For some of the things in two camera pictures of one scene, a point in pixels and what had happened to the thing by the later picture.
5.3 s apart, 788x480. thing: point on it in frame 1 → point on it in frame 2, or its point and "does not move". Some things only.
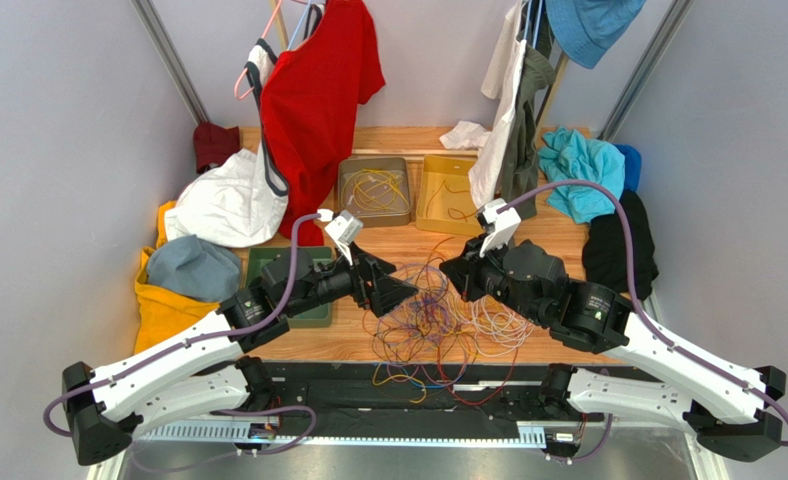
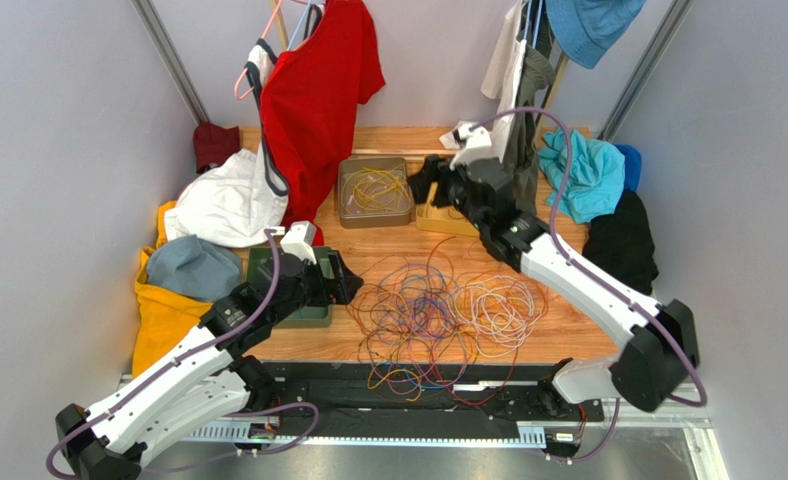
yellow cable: x=376 y=187 does not move
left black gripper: x=384 y=292 does not move
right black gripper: x=477 y=277 → x=445 y=188
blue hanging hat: x=586 y=29 does not move
